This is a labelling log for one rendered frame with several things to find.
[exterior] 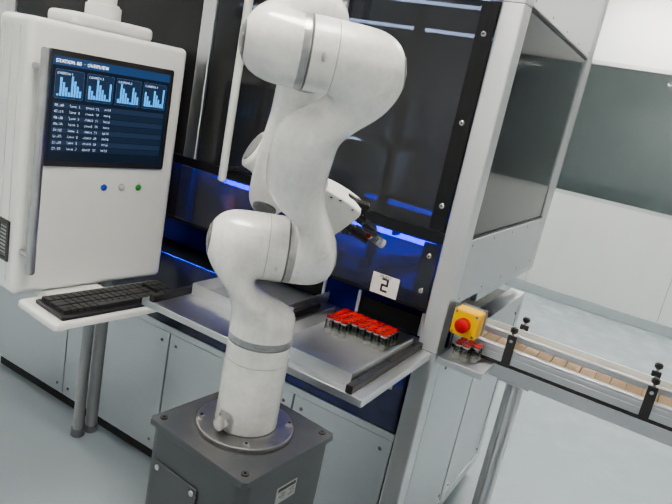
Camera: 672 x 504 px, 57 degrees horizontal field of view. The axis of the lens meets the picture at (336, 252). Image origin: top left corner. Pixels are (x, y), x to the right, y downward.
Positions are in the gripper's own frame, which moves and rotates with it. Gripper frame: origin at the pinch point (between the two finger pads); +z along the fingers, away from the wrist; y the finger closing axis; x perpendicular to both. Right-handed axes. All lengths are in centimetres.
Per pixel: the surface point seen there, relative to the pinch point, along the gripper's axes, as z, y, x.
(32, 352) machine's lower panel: -20, -187, 47
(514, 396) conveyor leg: 72, -13, -3
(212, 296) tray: -6, -56, 10
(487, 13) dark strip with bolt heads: 1, 39, 50
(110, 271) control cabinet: -26, -89, 27
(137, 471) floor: 28, -152, 1
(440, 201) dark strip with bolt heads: 22.5, 4.3, 26.1
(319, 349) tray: 16.1, -32.4, -7.6
